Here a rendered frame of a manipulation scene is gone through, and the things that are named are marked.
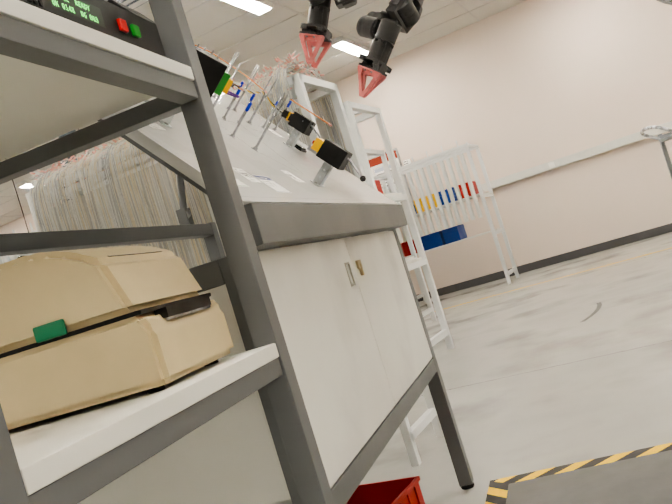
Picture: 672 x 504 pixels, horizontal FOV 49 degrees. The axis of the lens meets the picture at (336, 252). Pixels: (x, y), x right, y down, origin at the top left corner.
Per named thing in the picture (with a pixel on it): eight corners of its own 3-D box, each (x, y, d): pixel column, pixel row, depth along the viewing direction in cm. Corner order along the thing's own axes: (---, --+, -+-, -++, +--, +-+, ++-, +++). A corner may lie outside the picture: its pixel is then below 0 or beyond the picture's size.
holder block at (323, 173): (347, 205, 165) (370, 167, 163) (302, 176, 167) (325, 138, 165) (352, 205, 169) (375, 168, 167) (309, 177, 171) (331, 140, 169)
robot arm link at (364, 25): (406, -7, 192) (420, 18, 198) (376, -12, 200) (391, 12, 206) (377, 28, 190) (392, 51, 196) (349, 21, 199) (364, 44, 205)
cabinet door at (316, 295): (396, 404, 167) (344, 237, 168) (326, 495, 115) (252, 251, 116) (388, 406, 168) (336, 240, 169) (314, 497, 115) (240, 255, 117)
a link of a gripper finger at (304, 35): (294, 60, 198) (299, 25, 198) (302, 66, 205) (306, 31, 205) (319, 63, 197) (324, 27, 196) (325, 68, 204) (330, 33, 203)
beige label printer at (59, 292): (240, 354, 101) (198, 215, 101) (171, 389, 80) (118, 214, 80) (50, 409, 107) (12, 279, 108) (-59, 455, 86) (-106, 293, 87)
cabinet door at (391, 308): (435, 356, 220) (395, 229, 221) (399, 403, 168) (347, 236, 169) (426, 358, 221) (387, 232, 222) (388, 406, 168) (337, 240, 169)
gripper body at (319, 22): (299, 29, 197) (303, 1, 197) (309, 38, 207) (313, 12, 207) (322, 31, 196) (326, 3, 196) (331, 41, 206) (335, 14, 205)
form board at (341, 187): (238, 211, 112) (244, 201, 111) (-215, -95, 132) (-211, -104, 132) (395, 208, 225) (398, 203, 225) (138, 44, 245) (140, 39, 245)
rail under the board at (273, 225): (408, 224, 224) (401, 204, 224) (263, 243, 111) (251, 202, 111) (391, 230, 226) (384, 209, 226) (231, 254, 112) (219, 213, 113)
